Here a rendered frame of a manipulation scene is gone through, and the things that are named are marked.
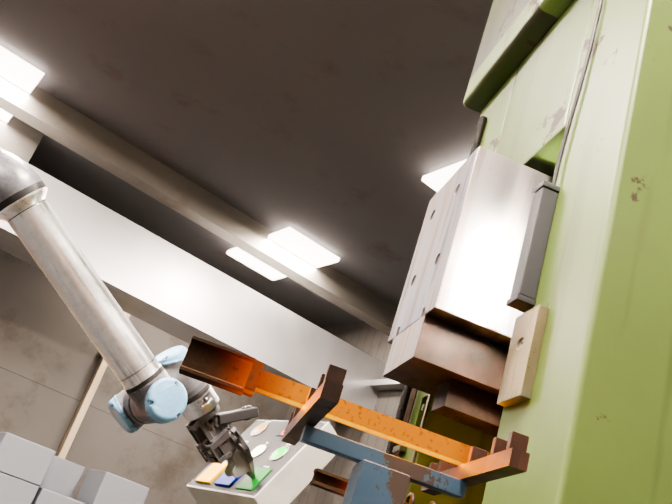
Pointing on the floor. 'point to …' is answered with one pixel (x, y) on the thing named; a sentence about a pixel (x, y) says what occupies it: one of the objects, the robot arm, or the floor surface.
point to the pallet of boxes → (57, 478)
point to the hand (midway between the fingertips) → (252, 471)
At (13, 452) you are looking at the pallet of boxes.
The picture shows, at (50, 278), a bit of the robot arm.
